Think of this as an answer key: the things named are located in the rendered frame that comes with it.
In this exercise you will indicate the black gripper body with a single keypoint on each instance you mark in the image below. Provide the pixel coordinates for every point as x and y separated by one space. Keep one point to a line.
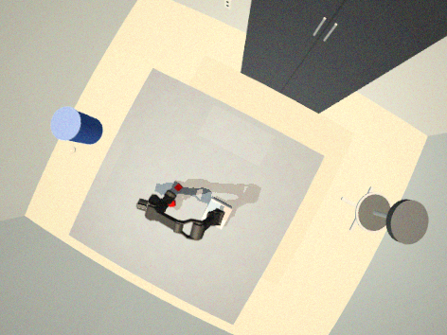
169 196

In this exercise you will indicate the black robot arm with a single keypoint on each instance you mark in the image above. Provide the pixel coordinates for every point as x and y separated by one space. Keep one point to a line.
155 211

